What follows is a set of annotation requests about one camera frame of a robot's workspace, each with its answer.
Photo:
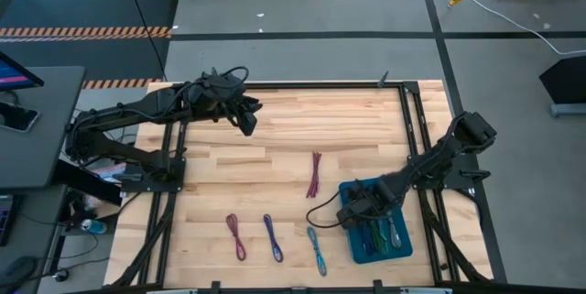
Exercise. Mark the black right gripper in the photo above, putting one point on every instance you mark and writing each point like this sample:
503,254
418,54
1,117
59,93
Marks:
380,195

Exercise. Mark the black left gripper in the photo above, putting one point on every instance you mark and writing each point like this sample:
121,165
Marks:
224,94

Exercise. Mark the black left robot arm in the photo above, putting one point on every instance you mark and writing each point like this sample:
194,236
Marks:
123,117

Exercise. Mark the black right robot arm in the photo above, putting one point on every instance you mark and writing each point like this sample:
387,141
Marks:
439,156

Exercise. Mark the blue rectangular tray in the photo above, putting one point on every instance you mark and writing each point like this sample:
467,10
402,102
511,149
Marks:
405,248

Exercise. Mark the black hazard-striped floor mat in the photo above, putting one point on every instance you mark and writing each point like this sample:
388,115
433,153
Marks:
91,10

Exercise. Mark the water bottle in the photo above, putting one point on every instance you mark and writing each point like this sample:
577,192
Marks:
94,226

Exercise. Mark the dark grey desk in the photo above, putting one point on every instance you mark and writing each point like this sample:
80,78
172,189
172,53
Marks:
46,138

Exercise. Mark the black smartphone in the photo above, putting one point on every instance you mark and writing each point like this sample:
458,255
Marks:
16,116

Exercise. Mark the computer monitor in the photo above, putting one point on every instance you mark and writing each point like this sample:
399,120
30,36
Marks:
14,76

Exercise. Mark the black floor stand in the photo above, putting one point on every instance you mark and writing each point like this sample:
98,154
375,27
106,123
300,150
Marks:
565,83

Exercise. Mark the black aluminium table frame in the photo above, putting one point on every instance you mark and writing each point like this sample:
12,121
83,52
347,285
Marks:
320,85

